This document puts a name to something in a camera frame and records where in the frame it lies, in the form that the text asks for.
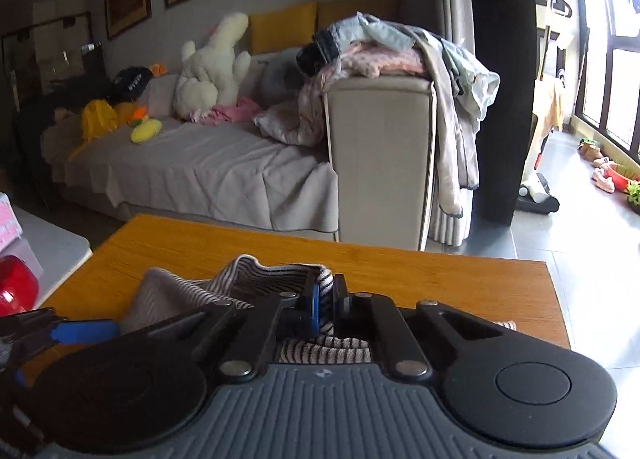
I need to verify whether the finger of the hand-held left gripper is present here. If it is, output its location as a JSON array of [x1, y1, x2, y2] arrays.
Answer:
[[0, 364, 38, 422], [0, 308, 121, 357]]

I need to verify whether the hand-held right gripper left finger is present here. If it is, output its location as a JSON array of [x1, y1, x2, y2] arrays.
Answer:
[[117, 280, 323, 382]]

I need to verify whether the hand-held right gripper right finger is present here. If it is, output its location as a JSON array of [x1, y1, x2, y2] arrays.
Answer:
[[332, 274, 551, 381]]

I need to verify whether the striped knit sweater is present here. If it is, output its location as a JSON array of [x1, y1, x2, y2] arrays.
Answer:
[[120, 254, 518, 365]]

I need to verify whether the pile of clothes on armrest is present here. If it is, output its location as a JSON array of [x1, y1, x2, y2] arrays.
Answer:
[[315, 13, 501, 122]]

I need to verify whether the red container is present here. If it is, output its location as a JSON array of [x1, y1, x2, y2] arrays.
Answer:
[[0, 255, 41, 317]]

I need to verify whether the white side table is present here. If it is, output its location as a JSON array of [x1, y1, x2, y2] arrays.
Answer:
[[10, 204, 93, 310]]

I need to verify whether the pink box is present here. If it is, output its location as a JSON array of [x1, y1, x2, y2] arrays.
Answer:
[[0, 192, 23, 255]]

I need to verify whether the beige sofa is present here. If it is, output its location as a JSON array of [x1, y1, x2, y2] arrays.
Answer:
[[40, 0, 473, 252]]

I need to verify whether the grey sofa blanket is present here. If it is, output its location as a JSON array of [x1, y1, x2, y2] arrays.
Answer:
[[42, 74, 341, 235]]

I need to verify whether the quilted pale pink jacket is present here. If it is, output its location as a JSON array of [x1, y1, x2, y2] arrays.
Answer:
[[252, 74, 328, 147]]

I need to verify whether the yellow plush duck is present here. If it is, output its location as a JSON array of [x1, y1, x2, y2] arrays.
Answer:
[[67, 64, 166, 162]]

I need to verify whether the pink cloth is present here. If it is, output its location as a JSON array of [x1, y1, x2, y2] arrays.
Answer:
[[192, 96, 263, 126]]

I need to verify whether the white floor washer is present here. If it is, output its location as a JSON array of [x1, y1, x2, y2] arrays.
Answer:
[[517, 0, 573, 215]]

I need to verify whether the dark cloth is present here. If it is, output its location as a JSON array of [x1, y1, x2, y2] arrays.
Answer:
[[12, 76, 118, 212]]

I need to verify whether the grey cushion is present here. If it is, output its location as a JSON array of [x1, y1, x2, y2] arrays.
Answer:
[[257, 50, 306, 102]]

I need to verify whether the pink knit garment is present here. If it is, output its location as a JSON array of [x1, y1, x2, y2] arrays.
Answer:
[[340, 42, 428, 80]]

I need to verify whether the dark denim garment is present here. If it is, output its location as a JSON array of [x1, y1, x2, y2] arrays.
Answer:
[[296, 34, 346, 77]]

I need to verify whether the black cap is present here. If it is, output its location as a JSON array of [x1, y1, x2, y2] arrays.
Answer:
[[112, 66, 153, 102]]

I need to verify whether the white plush rabbit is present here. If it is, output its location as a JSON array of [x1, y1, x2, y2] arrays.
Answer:
[[173, 12, 252, 122]]

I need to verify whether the dark curtain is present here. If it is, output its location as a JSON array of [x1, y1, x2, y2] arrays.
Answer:
[[462, 0, 538, 227]]

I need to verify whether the yellow cushion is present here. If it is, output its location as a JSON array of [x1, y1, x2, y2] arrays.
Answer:
[[250, 2, 318, 56], [317, 0, 401, 32]]

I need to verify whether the yellow towel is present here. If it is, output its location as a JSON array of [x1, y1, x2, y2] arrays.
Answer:
[[532, 76, 566, 132]]

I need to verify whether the red basin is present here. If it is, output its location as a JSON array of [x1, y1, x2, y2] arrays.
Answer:
[[607, 162, 640, 192]]

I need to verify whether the glass panel with black frame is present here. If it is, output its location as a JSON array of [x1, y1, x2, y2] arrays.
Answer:
[[0, 12, 107, 110]]

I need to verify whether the black window frame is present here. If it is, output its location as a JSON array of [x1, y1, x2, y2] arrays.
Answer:
[[575, 0, 640, 165]]

